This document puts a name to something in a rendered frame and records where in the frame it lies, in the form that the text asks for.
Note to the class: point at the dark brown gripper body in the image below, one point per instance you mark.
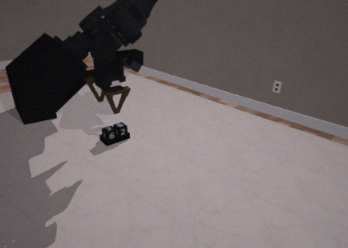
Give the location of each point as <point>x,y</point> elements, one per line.
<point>103,78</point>

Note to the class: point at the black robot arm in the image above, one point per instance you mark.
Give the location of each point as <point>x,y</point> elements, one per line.
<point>128,18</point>

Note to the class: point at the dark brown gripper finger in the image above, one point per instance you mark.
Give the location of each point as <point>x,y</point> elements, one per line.
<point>90,80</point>
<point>124,93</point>

